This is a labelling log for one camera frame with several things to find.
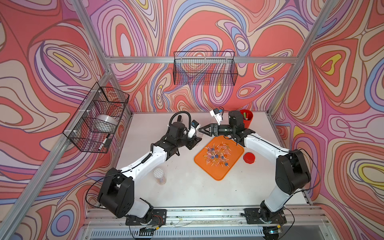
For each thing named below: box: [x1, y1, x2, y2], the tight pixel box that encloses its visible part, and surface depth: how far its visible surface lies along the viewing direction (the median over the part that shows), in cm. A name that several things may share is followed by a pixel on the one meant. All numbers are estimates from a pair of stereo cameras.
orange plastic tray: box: [194, 135, 245, 181], surface depth 95 cm
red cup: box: [239, 109, 254, 129], surface depth 105 cm
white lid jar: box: [153, 167, 167, 185], surface depth 79 cm
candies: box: [203, 141, 232, 168], surface depth 97 cm
